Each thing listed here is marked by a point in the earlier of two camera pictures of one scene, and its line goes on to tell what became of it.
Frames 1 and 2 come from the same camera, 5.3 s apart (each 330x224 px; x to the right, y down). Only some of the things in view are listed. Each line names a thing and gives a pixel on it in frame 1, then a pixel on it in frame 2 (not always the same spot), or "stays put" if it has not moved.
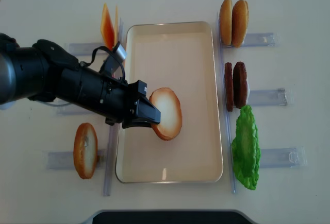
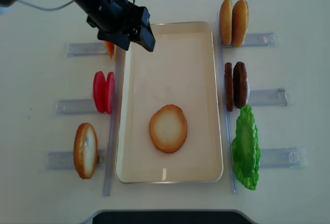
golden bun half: (226, 21) stays put
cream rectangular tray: (179, 55) stays put
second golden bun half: (240, 22) stays put
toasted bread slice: (166, 101) to (168, 128)
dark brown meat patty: (240, 84) stays put
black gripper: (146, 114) to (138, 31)
